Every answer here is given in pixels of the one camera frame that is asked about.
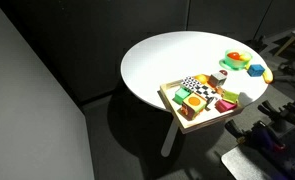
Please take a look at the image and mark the green translucent bowl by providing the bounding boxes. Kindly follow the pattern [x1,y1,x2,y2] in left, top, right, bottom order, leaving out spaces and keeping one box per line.
[219,48,253,72]

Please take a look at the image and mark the black white triangle pattern cube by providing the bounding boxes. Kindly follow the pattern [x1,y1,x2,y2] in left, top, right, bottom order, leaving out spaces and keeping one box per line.
[180,76,203,92]

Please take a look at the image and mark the cube with orange circle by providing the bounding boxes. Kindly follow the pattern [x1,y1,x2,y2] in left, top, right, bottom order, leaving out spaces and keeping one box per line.
[180,93,208,121]

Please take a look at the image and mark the white table leg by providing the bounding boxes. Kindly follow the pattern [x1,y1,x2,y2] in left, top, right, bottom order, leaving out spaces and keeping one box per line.
[160,123,180,158]

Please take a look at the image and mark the orange ball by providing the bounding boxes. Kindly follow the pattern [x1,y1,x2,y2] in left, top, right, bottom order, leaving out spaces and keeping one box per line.
[194,74,210,85]

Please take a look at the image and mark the black white checker cube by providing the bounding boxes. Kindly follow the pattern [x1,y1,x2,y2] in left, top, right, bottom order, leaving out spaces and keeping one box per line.
[195,84,220,106]

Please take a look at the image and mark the wooden tray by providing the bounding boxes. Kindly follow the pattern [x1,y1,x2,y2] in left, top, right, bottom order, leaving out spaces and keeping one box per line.
[159,73,245,135]

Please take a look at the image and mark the grey cube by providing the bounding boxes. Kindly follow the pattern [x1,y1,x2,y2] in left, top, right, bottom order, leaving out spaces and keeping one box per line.
[208,71,228,88]

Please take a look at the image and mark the magenta block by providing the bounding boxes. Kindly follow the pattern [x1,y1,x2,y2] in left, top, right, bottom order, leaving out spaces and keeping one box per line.
[214,99,238,114]

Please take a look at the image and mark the light green cube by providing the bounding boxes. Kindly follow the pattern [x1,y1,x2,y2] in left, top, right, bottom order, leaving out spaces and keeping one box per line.
[222,89,240,104]

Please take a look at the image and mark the red plastic tomato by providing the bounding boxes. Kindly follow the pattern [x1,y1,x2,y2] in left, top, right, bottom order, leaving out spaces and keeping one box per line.
[227,51,241,61]

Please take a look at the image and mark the blue cube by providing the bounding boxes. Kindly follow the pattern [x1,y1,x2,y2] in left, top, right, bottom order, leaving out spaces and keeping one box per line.
[247,64,266,78]

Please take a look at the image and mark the black purple spring clamp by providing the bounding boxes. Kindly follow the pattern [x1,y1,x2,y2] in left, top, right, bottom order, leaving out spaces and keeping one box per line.
[224,119,286,151]
[257,99,295,127]

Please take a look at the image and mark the yellow plastic banana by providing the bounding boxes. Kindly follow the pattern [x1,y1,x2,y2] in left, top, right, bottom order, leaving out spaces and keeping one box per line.
[261,66,275,85]

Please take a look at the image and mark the wooden table with white top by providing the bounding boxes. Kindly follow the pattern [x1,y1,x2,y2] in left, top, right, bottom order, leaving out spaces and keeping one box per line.
[274,24,295,58]

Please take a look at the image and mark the black perforated breadboard plate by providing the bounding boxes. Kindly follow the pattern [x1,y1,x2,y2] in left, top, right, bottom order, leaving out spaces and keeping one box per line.
[276,121,295,180]

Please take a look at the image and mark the grey base plate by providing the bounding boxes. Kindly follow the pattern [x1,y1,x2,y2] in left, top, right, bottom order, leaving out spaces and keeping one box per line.
[220,144,288,180]

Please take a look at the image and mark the grey floor cables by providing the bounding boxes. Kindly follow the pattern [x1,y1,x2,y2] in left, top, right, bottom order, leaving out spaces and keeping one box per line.
[276,58,295,81]

